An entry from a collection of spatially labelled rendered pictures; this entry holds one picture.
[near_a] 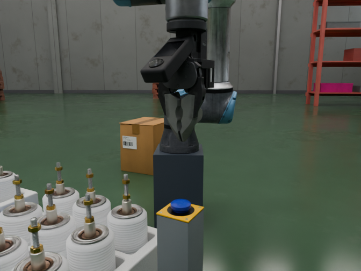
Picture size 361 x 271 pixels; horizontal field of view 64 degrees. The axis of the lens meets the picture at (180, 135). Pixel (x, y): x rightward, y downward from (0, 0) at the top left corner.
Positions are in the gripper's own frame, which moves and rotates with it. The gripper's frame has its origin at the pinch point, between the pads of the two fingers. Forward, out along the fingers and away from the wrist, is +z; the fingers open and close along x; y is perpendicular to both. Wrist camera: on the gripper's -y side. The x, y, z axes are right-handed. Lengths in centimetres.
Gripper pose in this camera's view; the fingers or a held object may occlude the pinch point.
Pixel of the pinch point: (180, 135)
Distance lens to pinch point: 54.0
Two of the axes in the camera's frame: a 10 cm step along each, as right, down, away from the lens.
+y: 4.9, -1.7, 8.6
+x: -8.7, -1.0, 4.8
